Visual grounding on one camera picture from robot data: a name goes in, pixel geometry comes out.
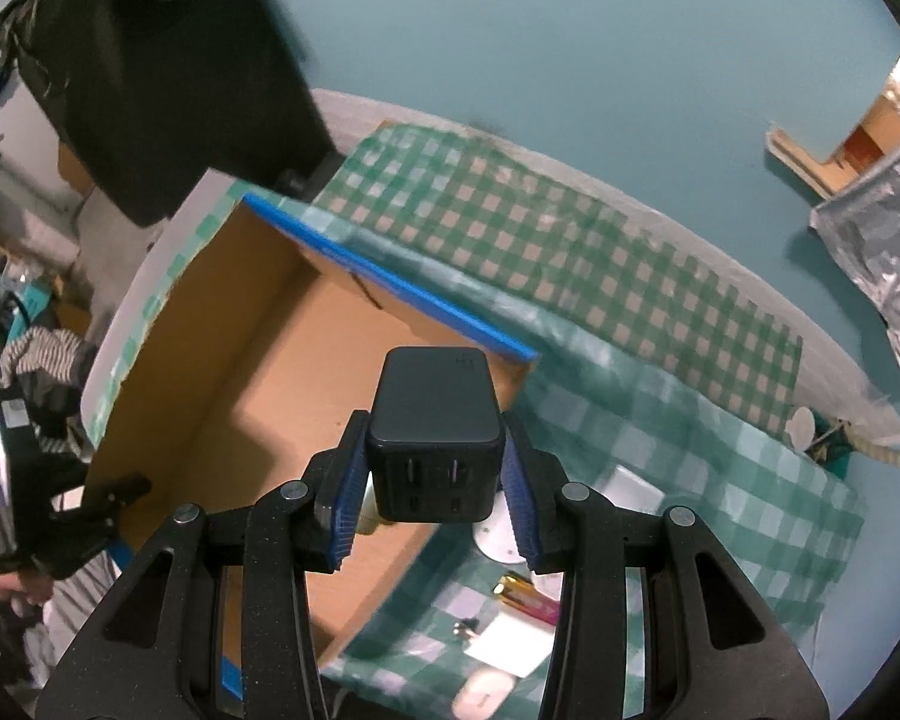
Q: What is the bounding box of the small white round cap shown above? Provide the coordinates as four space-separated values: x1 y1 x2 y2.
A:
785 407 817 452

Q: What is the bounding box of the white earbud case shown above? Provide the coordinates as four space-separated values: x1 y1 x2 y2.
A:
451 669 517 719

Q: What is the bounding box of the round white disc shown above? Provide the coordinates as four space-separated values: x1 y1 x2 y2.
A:
472 502 530 565

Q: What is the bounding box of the striped cloth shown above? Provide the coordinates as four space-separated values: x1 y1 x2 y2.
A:
0 328 91 458

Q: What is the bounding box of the green checkered tablecloth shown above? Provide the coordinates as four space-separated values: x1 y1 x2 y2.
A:
82 124 867 720

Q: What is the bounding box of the gold and pink lighter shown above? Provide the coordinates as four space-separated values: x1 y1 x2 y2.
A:
495 574 560 622

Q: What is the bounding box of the beige corrugated hose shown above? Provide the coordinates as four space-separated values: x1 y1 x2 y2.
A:
847 431 900 470

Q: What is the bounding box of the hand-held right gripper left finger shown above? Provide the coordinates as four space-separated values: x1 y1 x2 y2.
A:
36 411 368 720

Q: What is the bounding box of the crumpled silver foil sheet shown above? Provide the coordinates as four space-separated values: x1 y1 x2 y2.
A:
808 131 900 417

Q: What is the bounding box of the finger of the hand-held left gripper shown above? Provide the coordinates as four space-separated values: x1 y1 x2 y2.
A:
0 474 153 580

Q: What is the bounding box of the white rectangular adapter block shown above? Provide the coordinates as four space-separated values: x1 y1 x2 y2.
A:
467 607 556 678

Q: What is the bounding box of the wooden shelf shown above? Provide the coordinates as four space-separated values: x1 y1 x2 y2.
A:
766 41 900 203

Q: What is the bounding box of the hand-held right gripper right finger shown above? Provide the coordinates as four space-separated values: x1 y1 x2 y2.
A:
499 412 826 720

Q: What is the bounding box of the black power adapter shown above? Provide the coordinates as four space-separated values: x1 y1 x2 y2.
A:
366 347 503 524

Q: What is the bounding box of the cardboard box with blue outside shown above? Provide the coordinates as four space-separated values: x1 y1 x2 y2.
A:
82 193 539 698

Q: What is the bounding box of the large black chair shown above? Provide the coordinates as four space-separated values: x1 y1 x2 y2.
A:
15 0 340 228

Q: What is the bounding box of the grey cloth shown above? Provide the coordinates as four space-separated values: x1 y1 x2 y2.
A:
26 551 125 691

